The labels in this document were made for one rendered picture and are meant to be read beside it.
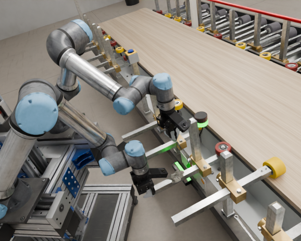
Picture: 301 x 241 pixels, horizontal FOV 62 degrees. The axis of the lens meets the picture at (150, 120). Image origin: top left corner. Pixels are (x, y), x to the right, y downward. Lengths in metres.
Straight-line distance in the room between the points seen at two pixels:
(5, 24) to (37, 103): 8.28
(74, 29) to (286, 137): 1.13
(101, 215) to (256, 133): 1.30
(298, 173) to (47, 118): 1.03
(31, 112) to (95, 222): 1.41
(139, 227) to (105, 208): 0.32
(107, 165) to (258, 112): 0.93
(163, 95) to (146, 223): 1.37
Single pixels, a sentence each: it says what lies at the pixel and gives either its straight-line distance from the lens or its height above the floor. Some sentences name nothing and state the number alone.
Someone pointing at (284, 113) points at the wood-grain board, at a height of 0.90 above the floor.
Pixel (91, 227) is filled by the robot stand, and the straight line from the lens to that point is 2.08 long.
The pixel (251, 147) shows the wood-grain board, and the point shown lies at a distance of 1.35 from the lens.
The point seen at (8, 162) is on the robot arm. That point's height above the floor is 1.36.
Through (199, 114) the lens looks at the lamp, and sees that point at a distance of 1.19.
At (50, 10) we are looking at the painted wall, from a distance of 8.92.
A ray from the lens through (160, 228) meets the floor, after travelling 2.15.
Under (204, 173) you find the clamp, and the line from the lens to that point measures 1.31.
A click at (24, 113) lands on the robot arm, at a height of 1.52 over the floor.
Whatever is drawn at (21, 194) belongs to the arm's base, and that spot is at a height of 1.08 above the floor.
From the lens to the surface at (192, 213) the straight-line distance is 1.06.
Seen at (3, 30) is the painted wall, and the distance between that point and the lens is 9.11.
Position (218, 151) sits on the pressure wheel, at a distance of 1.32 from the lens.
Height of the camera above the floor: 1.87
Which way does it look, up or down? 38 degrees down
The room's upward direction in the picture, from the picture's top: 15 degrees counter-clockwise
